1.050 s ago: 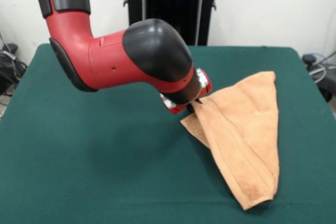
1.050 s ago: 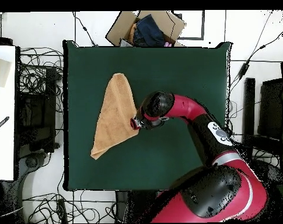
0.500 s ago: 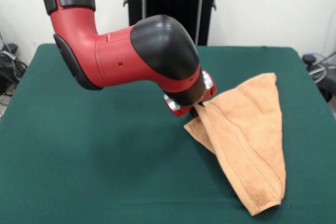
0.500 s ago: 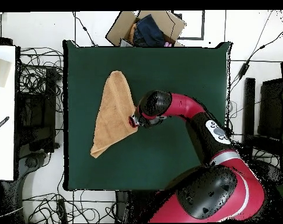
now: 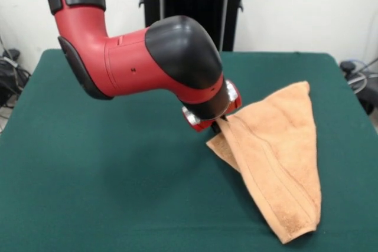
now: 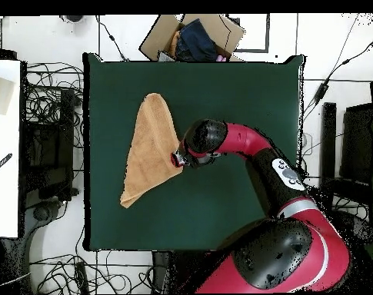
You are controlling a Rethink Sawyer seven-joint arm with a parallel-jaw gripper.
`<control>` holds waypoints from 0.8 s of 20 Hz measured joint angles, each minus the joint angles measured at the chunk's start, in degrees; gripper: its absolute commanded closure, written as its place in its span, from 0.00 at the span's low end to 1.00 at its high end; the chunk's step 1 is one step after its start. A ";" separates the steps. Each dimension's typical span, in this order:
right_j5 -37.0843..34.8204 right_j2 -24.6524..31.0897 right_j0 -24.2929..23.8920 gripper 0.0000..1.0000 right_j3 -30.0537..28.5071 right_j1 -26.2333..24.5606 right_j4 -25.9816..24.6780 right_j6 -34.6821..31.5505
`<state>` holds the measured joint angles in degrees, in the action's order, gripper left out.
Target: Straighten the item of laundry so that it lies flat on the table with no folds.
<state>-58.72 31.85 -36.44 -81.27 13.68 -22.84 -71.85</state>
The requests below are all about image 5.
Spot dark green table cloth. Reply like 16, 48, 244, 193
0, 48, 378, 252

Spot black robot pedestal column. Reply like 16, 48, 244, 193
137, 0, 258, 52

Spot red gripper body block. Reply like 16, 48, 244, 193
181, 80, 243, 133

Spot tan terry towel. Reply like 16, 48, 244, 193
206, 80, 322, 246

